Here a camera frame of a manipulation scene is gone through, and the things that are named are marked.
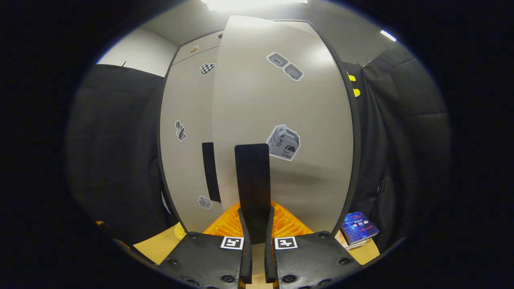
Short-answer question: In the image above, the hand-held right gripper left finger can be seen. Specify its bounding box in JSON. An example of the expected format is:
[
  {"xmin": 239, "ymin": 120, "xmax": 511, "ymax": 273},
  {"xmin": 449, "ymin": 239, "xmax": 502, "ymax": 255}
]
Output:
[{"xmin": 159, "ymin": 203, "xmax": 253, "ymax": 289}]

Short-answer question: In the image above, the blue book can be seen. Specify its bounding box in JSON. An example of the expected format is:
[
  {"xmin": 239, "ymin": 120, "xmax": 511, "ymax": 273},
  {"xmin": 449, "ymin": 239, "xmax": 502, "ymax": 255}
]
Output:
[{"xmin": 341, "ymin": 212, "xmax": 380, "ymax": 245}]

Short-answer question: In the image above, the large ceiling light panel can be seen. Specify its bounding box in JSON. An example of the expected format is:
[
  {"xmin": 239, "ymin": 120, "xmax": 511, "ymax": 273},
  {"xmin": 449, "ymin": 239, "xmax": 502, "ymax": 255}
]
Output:
[{"xmin": 201, "ymin": 0, "xmax": 308, "ymax": 12}]

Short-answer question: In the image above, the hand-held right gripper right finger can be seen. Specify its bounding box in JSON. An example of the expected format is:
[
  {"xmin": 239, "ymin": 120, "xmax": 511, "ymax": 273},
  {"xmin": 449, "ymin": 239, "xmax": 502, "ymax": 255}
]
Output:
[{"xmin": 264, "ymin": 202, "xmax": 362, "ymax": 289}]

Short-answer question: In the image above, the grey shoe cabinet door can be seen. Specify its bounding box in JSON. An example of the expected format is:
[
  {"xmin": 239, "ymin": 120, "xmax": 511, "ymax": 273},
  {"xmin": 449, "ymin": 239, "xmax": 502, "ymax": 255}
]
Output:
[
  {"xmin": 160, "ymin": 52, "xmax": 225, "ymax": 233},
  {"xmin": 212, "ymin": 16, "xmax": 354, "ymax": 235}
]

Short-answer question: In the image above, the black backdrop cloth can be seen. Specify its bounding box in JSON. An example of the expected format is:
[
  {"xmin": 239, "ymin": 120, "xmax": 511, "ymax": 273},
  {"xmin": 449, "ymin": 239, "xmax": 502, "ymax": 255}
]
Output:
[{"xmin": 66, "ymin": 42, "xmax": 450, "ymax": 253}]

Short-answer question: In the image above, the grey double-door shoe cabinet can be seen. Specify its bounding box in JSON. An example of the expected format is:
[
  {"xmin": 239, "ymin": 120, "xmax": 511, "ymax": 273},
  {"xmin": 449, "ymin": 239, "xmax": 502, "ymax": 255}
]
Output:
[{"xmin": 157, "ymin": 20, "xmax": 362, "ymax": 241}]

